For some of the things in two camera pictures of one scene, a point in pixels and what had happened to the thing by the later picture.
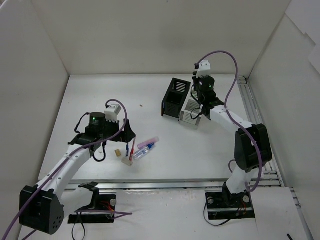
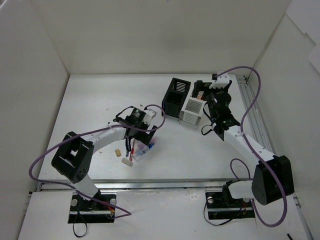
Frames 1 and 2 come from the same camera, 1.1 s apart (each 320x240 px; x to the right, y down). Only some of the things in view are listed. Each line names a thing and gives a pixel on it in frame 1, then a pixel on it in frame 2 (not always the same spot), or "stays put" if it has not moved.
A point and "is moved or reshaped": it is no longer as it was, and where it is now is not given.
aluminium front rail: x=205 y=185 stays put
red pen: x=132 y=151 stays put
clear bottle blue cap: x=142 y=151 is moved or reshaped
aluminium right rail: x=272 y=177 stays put
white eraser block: x=127 y=161 stays put
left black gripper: x=122 y=131 → x=144 y=133
